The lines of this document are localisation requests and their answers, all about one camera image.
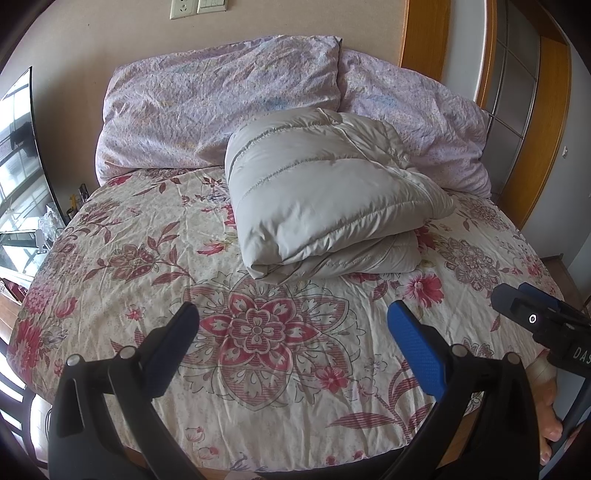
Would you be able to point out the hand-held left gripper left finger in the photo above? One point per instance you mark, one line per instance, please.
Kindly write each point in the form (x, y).
(171, 333)

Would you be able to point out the wooden door frame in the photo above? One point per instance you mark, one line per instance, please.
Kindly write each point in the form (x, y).
(551, 115)

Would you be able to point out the black flat screen television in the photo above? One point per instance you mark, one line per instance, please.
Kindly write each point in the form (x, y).
(18, 161)

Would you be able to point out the white puffer jacket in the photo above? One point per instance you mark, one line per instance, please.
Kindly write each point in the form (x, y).
(323, 198)

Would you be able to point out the clear plastic wrap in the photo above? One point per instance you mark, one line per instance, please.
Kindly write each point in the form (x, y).
(48, 221)

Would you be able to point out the wooden wall panel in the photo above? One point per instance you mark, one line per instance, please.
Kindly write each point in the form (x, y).
(425, 37)

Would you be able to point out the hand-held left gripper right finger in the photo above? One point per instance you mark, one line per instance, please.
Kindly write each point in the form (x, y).
(415, 348)

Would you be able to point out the person's right hand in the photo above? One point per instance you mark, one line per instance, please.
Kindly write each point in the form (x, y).
(547, 392)

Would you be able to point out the floral bedspread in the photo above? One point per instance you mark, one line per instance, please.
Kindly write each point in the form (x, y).
(258, 323)

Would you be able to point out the frosted glass door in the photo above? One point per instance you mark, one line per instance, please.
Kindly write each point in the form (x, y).
(515, 69)

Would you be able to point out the dark wooden chair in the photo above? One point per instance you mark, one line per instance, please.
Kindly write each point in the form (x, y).
(11, 392)

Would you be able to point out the white wall socket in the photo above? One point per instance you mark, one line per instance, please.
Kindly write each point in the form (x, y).
(182, 9)

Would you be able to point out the lilac crinkled pillow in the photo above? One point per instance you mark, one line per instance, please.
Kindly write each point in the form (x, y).
(194, 106)
(429, 120)

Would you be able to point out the white wall light switch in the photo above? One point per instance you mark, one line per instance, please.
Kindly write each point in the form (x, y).
(212, 5)

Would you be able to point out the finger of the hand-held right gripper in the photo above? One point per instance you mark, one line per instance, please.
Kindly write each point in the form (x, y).
(521, 309)
(551, 300)

